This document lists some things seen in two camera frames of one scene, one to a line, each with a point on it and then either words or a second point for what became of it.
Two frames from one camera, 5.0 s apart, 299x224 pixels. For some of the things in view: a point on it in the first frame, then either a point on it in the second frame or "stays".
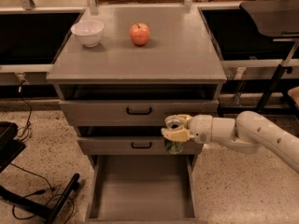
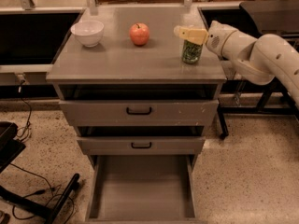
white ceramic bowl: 89,32 stays
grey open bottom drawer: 142,189 stays
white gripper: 201,127 → 218,38
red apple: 139,33 stays
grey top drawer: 130,112 stays
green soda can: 174,147 → 192,51
